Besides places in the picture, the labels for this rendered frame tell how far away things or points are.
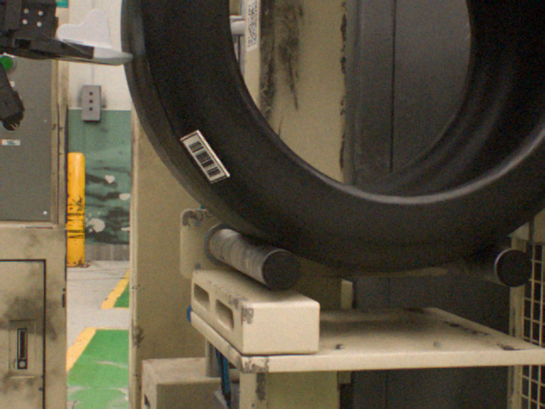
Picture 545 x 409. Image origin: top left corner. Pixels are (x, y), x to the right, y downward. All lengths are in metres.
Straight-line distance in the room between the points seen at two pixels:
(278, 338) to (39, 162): 0.83
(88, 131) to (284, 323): 9.26
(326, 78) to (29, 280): 0.64
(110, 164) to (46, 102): 8.48
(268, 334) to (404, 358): 0.16
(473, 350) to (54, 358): 0.86
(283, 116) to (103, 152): 8.86
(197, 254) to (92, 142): 8.91
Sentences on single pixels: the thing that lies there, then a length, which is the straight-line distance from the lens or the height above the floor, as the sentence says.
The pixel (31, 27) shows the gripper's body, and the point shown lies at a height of 1.17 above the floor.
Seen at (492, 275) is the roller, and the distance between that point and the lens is 1.34.
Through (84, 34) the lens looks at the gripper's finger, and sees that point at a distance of 1.30.
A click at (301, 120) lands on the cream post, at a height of 1.08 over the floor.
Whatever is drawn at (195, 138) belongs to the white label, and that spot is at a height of 1.04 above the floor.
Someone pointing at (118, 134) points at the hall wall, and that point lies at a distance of 10.43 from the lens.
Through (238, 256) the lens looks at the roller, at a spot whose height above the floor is 0.90.
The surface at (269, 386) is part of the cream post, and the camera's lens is 1.64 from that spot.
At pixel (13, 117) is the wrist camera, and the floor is 1.07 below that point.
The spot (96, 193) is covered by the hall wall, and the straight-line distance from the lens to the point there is 10.46.
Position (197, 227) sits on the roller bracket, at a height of 0.92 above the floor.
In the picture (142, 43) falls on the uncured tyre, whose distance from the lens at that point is 1.25.
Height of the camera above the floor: 1.03
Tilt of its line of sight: 3 degrees down
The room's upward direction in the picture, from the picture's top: 1 degrees clockwise
